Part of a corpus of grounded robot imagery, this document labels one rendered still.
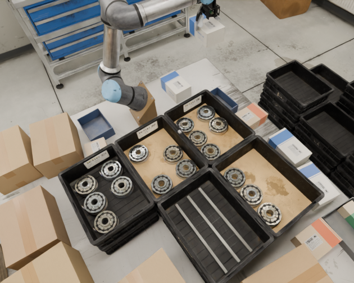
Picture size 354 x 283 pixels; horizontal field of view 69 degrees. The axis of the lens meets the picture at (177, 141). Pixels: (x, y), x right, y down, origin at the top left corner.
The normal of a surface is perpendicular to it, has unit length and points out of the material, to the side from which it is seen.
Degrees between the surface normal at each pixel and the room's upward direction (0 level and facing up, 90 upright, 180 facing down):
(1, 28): 90
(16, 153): 0
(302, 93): 0
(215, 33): 90
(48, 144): 0
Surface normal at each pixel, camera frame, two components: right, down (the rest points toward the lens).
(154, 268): -0.06, -0.55
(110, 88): -0.59, 0.00
